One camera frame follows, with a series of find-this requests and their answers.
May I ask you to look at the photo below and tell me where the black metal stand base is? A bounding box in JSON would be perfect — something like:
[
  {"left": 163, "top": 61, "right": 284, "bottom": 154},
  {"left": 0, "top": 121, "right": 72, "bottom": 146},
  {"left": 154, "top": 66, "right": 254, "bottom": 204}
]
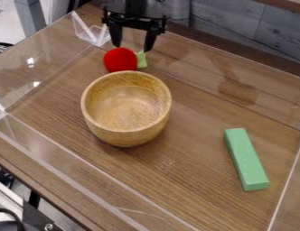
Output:
[{"left": 0, "top": 192, "right": 67, "bottom": 231}]

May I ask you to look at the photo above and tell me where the clear acrylic corner bracket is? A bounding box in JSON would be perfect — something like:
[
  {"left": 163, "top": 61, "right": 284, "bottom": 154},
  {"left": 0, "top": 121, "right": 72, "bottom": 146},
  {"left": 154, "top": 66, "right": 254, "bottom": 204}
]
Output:
[{"left": 71, "top": 11, "right": 110, "bottom": 47}]

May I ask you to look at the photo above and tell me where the red plush fruit green leaf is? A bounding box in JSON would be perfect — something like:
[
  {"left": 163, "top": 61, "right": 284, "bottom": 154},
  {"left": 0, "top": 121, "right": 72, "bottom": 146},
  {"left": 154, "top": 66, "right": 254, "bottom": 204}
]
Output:
[{"left": 103, "top": 48, "right": 147, "bottom": 72}]

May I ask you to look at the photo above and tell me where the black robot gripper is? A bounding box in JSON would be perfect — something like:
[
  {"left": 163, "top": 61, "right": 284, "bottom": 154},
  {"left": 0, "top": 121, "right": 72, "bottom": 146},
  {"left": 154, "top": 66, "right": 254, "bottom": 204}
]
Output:
[{"left": 102, "top": 0, "right": 169, "bottom": 52}]

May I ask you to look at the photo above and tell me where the grey pillar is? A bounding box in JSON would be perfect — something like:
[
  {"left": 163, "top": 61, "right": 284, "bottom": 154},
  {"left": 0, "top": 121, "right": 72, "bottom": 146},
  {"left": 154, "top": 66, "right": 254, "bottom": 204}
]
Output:
[{"left": 14, "top": 0, "right": 47, "bottom": 37}]

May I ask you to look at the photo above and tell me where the clear acrylic tray enclosure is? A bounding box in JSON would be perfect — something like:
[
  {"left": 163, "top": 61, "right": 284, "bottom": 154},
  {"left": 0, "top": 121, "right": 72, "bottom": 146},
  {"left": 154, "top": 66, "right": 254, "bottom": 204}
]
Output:
[{"left": 0, "top": 17, "right": 300, "bottom": 231}]

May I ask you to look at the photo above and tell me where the green rectangular block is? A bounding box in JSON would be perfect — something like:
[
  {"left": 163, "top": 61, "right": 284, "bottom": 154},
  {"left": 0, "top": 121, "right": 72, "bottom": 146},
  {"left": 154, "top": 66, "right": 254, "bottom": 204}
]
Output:
[{"left": 223, "top": 128, "right": 269, "bottom": 191}]

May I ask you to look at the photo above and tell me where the round wooden bowl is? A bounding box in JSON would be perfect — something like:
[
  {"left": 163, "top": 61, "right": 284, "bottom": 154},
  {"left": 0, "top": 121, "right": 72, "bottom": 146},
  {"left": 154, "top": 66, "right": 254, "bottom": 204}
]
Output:
[{"left": 80, "top": 70, "right": 171, "bottom": 147}]

